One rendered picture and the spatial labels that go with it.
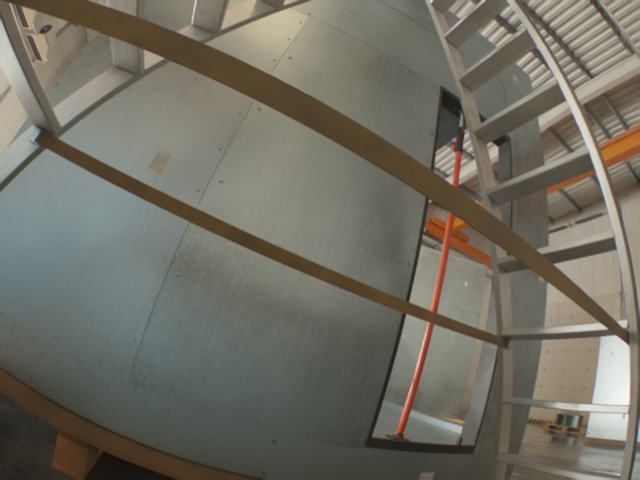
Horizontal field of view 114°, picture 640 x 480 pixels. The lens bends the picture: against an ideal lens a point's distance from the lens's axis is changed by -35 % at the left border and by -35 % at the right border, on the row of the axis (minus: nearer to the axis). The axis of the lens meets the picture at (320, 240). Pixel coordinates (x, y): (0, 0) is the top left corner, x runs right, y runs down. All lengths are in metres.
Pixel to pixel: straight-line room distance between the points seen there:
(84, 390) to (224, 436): 0.45
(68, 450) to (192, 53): 1.00
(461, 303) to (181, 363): 5.37
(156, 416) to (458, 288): 5.50
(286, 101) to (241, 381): 0.86
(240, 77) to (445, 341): 5.61
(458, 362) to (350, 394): 4.79
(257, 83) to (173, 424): 0.95
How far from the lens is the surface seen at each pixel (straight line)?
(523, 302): 1.76
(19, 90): 0.70
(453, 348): 5.80
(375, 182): 1.26
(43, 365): 1.14
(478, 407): 1.58
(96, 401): 1.08
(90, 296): 1.05
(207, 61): 0.27
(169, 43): 0.29
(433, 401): 5.71
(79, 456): 1.05
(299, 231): 1.07
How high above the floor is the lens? 0.61
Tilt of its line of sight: 20 degrees up
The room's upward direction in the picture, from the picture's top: 18 degrees clockwise
